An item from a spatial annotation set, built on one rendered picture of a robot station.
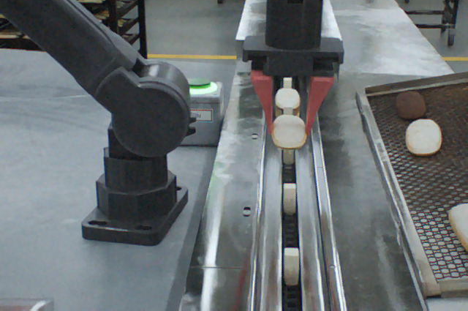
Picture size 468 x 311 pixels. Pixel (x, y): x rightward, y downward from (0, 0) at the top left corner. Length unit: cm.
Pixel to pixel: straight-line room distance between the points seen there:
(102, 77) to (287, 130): 20
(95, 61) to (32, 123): 43
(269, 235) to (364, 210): 17
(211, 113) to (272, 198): 24
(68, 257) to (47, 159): 27
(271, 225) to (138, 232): 14
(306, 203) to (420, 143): 14
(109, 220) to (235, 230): 16
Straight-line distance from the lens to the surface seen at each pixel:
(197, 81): 103
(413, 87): 103
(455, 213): 67
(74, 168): 97
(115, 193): 78
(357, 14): 200
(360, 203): 87
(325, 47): 74
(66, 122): 114
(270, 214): 76
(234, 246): 67
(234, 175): 82
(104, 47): 73
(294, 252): 65
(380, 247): 77
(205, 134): 101
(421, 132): 85
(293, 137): 75
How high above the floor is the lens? 119
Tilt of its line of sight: 20 degrees down
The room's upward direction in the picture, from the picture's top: straight up
